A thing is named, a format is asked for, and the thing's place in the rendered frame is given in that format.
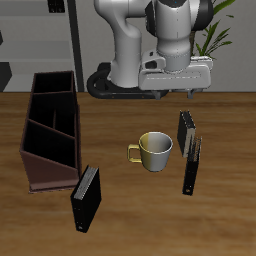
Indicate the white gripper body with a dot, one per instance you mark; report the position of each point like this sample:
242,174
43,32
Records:
173,79

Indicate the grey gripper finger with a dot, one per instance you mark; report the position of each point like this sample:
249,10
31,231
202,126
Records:
190,93
158,94

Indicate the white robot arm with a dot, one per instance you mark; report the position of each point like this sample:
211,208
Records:
128,43

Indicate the black book with pale pages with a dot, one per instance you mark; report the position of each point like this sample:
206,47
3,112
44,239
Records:
185,133

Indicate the thin black book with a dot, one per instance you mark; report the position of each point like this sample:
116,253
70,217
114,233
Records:
191,170

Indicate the dark brown desk caddy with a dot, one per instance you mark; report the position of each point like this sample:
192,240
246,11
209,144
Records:
50,133

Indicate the black standing book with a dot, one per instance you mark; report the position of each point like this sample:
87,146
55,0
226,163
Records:
86,198

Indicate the yellow and grey mug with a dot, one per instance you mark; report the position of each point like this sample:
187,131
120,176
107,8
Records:
154,150

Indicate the green pot plant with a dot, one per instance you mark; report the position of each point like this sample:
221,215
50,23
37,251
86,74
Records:
213,36

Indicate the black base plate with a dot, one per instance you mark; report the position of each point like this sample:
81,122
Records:
100,87

